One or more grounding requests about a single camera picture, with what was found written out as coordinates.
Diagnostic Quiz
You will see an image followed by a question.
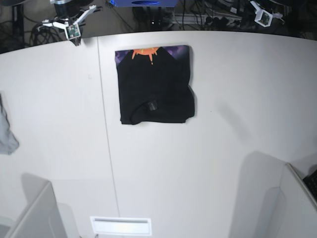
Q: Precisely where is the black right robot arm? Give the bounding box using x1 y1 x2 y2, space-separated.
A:
50 0 76 17

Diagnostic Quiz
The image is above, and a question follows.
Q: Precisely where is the coiled black cable bundle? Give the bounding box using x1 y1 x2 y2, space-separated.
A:
29 22 62 47

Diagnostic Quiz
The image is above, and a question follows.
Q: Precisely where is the grey cloth at left edge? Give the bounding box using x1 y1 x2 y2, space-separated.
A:
0 96 19 155

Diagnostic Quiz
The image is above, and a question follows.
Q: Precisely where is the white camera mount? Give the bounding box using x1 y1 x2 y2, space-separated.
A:
249 0 283 27
40 0 100 46

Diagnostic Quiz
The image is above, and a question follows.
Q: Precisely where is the white partition panel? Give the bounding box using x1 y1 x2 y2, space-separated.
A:
264 162 317 238
0 173 67 238

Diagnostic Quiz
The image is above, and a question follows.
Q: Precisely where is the black keyboard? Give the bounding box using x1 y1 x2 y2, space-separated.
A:
303 171 317 199

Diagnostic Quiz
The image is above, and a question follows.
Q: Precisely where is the white partition panel right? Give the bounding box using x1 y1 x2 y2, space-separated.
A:
264 162 317 238

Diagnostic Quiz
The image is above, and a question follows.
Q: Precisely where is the black T-shirt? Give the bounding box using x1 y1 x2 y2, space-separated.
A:
115 45 195 125

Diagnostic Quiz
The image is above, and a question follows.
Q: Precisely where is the white partition panel left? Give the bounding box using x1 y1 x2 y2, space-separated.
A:
0 173 67 238

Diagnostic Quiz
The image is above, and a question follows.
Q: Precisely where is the blue box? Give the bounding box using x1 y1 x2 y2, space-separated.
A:
109 0 178 7

